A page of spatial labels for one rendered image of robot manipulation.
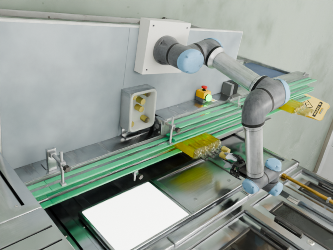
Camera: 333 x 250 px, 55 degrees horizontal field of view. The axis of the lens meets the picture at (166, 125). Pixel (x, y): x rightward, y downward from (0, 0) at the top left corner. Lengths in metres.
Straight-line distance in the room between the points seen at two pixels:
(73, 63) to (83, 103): 0.21
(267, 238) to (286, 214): 0.25
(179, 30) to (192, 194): 0.86
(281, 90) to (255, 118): 0.17
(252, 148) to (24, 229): 0.93
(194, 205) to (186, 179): 0.22
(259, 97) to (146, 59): 0.62
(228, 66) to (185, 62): 0.20
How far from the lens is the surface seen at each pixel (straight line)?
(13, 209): 1.13
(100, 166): 1.60
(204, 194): 1.76
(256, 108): 1.35
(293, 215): 1.88
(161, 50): 1.63
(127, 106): 1.69
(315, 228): 1.86
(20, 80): 1.45
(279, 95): 1.42
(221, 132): 2.19
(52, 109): 1.55
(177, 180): 1.82
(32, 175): 1.54
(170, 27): 1.70
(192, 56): 1.53
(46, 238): 1.02
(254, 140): 1.41
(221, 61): 1.57
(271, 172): 1.61
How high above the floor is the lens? 2.04
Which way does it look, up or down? 39 degrees down
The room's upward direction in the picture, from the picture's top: 121 degrees clockwise
